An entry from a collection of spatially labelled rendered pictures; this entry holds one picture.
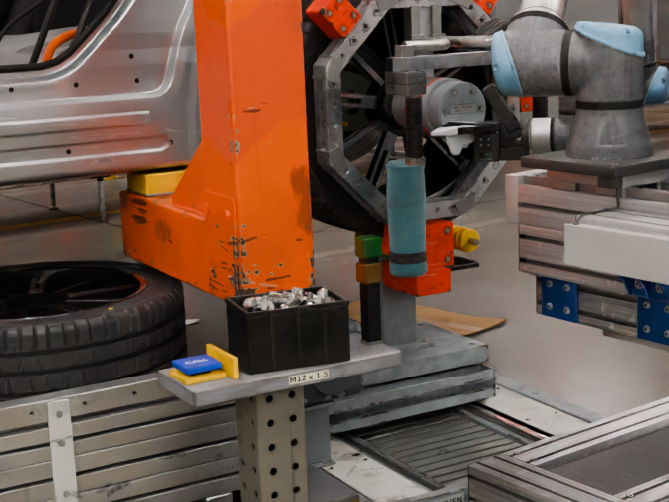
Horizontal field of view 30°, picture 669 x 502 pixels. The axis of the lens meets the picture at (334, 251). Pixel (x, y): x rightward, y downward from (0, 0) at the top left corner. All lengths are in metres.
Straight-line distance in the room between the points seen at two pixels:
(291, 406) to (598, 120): 0.76
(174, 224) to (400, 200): 0.51
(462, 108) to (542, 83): 0.63
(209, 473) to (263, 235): 0.51
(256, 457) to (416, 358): 0.88
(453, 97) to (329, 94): 0.28
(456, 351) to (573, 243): 1.13
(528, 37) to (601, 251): 0.42
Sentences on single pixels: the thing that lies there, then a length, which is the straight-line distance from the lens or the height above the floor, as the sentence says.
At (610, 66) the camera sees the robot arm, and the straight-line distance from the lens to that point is 2.19.
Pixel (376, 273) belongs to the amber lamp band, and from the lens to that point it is 2.39.
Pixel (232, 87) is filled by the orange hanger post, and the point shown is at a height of 0.95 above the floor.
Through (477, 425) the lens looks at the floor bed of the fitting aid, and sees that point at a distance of 3.14.
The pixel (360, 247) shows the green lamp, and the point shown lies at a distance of 2.38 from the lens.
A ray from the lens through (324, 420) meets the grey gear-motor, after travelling 2.84.
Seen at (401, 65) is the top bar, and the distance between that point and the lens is 2.69.
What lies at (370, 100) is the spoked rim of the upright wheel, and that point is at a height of 0.87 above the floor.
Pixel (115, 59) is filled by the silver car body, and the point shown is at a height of 0.99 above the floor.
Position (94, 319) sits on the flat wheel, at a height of 0.50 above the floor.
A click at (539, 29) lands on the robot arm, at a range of 2.25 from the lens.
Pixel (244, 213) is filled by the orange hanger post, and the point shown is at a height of 0.71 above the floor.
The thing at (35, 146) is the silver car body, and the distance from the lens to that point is 2.80.
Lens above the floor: 1.11
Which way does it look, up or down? 12 degrees down
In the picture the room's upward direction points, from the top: 2 degrees counter-clockwise
